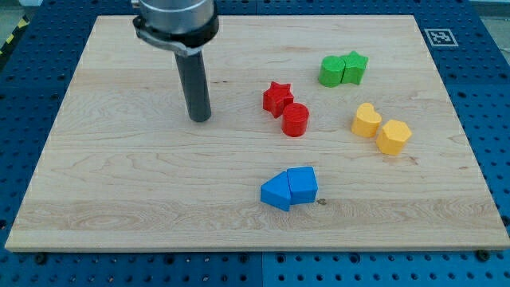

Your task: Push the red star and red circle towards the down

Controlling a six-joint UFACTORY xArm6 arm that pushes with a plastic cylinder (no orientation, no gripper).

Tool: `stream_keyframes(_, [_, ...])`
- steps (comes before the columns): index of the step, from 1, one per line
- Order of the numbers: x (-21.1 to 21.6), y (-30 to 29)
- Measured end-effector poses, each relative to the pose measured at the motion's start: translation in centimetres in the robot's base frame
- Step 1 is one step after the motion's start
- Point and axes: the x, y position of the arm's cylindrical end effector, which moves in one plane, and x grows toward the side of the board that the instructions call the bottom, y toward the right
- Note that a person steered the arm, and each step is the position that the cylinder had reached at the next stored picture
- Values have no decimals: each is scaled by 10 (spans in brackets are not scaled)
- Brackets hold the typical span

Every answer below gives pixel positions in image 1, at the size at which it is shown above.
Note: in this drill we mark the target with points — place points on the blue pentagon block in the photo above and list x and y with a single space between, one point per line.
302 184

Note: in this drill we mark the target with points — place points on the white fiducial marker tag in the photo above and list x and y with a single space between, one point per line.
441 37

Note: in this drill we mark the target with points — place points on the blue triangle block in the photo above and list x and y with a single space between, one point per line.
276 192

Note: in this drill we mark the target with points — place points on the green star block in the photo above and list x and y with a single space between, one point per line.
355 66

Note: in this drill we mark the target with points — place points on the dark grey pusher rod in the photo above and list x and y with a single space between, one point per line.
192 74

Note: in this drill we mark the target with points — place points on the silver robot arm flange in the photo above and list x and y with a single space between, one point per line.
180 26

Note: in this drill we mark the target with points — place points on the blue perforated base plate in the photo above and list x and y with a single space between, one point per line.
33 85

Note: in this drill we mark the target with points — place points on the green cylinder block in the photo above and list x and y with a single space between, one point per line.
331 71

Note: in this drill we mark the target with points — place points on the red star block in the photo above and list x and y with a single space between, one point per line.
277 97

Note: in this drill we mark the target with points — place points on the yellow hexagon block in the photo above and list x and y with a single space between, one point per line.
393 137

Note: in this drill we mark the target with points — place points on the yellow heart block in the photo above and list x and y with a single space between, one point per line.
366 121

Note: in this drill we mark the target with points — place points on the red cylinder block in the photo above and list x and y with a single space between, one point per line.
295 119

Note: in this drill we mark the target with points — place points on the light wooden board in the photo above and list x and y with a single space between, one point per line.
125 170

